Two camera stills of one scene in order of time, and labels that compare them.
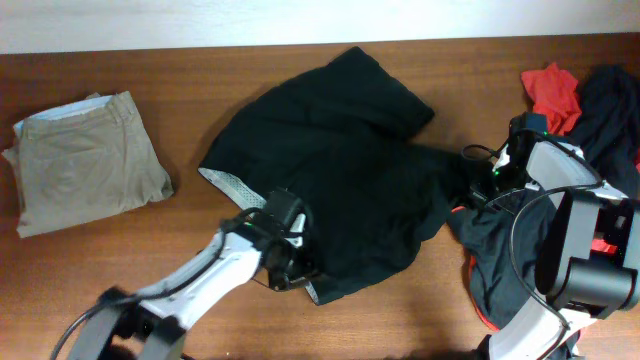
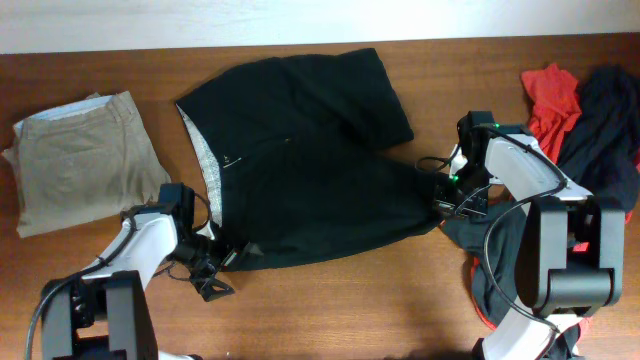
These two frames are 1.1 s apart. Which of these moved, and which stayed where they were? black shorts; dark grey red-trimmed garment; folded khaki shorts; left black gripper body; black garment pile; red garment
Moved: black shorts; left black gripper body
Stayed: dark grey red-trimmed garment; red garment; folded khaki shorts; black garment pile
